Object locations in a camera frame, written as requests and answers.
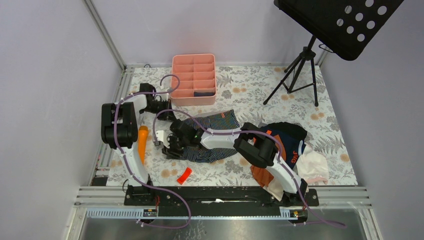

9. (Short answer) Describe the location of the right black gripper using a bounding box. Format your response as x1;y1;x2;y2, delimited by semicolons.
162;135;189;161

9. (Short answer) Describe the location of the orange toy microphone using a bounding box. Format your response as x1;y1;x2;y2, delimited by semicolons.
137;125;149;166

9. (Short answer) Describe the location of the navy underwear beige waistband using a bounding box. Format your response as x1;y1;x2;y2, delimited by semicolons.
193;91;216;97

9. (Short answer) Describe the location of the striped navy garment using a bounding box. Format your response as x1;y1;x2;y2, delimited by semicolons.
177;110;240;163

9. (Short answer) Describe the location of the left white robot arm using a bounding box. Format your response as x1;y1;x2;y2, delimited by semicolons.
100;83;179;206

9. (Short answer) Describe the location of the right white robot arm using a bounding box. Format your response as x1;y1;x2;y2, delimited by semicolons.
154;119;308;206

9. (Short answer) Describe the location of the small red plastic piece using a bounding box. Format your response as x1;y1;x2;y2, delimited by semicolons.
176;167;193;185

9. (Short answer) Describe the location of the pink divided organizer tray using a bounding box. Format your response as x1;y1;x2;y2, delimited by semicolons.
169;53;217;107

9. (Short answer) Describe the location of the navy garment orange lettering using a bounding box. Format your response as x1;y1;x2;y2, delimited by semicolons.
260;126;308;169

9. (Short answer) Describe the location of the black garment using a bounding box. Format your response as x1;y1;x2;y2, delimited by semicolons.
259;122;308;141

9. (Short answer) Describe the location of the floral table mat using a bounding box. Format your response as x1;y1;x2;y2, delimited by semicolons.
105;65;359;187

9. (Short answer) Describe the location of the white cream garment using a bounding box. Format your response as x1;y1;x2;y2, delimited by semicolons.
262;145;329;201

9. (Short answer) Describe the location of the black music stand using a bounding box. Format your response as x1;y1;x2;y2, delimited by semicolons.
263;0;402;106

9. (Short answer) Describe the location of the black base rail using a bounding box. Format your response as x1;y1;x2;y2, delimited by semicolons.
123;186;306;219

